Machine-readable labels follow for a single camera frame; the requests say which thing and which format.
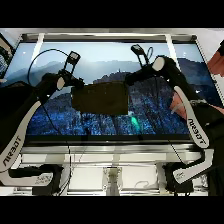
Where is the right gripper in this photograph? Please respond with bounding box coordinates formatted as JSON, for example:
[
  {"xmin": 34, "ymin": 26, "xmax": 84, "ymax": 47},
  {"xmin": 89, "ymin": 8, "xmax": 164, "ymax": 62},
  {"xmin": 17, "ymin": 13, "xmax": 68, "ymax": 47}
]
[{"xmin": 124, "ymin": 71, "xmax": 145, "ymax": 87}]

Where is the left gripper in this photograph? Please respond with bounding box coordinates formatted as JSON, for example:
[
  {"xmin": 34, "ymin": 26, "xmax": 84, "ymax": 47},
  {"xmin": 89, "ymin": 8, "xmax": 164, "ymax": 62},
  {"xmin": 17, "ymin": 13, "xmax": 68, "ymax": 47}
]
[{"xmin": 64, "ymin": 74, "xmax": 85, "ymax": 90}]

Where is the dark brown garment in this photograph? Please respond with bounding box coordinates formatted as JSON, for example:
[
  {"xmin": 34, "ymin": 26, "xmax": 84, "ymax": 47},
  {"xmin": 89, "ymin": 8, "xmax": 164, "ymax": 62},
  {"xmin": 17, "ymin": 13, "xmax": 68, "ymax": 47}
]
[{"xmin": 70, "ymin": 80, "xmax": 130, "ymax": 117}]

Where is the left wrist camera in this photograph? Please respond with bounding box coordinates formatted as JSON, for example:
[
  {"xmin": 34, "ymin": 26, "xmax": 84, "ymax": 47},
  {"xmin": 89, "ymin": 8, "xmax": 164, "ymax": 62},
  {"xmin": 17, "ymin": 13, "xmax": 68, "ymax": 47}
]
[{"xmin": 63, "ymin": 50, "xmax": 82, "ymax": 74}]

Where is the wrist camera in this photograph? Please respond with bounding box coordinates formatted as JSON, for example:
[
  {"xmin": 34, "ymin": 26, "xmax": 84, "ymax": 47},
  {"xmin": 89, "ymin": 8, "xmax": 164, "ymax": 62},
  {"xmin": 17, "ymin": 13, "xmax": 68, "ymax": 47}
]
[
  {"xmin": 63, "ymin": 50, "xmax": 82, "ymax": 74},
  {"xmin": 130, "ymin": 43, "xmax": 151, "ymax": 67}
]

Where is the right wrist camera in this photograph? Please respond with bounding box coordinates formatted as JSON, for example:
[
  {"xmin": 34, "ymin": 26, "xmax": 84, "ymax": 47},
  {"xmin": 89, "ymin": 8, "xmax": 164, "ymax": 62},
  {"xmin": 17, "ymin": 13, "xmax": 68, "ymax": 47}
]
[{"xmin": 130, "ymin": 43, "xmax": 151, "ymax": 67}]

